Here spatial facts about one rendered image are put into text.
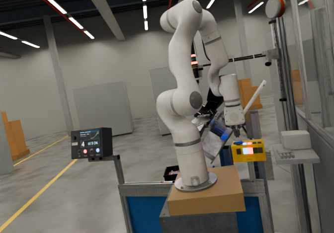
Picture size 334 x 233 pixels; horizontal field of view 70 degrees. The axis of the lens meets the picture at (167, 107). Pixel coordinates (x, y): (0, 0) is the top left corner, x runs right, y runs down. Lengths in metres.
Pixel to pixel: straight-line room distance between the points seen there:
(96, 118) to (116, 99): 1.01
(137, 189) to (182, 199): 0.66
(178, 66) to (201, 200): 0.54
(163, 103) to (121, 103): 7.77
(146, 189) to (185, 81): 0.84
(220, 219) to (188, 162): 0.24
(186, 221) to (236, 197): 0.22
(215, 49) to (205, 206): 0.71
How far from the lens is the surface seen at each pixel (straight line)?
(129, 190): 1.65
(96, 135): 1.61
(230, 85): 1.26
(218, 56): 1.22
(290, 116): 2.07
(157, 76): 7.16
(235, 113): 1.29
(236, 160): 1.33
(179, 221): 1.04
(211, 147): 1.66
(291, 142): 1.85
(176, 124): 1.03
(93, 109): 8.95
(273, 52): 1.99
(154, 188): 1.56
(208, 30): 1.21
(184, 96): 0.93
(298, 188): 1.95
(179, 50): 1.03
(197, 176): 1.04
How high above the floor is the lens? 1.43
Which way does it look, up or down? 5 degrees down
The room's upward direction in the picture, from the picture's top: 10 degrees counter-clockwise
